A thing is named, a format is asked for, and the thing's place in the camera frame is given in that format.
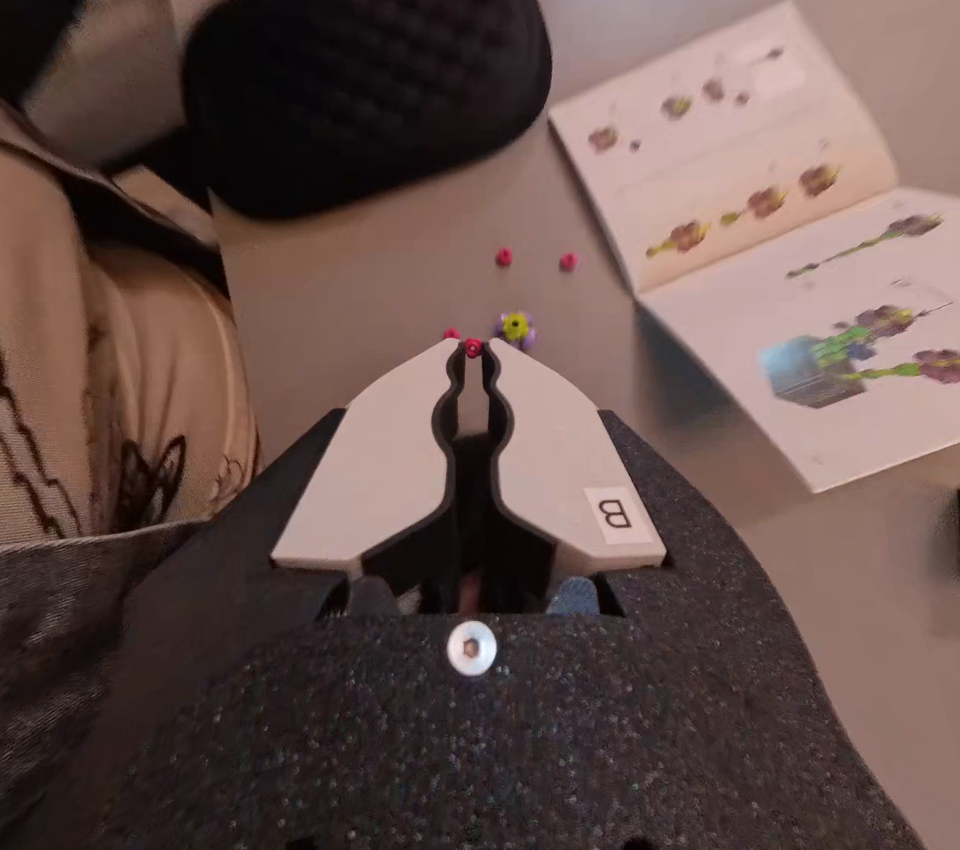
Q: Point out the grey desk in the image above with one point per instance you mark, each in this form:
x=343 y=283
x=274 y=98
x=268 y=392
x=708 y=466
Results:
x=375 y=280

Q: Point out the black bumpy foam pad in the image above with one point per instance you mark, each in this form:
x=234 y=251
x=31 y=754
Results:
x=367 y=70

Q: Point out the purple and lime brick flower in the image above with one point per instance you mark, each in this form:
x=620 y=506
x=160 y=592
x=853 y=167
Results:
x=516 y=327

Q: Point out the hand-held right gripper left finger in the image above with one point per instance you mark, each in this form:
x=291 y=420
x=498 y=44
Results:
x=367 y=475

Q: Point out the open instruction booklet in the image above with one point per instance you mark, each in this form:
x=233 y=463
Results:
x=750 y=205

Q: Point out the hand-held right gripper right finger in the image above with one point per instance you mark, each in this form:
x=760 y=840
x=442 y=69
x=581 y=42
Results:
x=555 y=460

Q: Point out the person's dark grey pants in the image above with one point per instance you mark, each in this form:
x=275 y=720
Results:
x=45 y=602

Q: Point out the person's beige printed shirt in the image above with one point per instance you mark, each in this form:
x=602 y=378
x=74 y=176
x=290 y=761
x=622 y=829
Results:
x=112 y=340

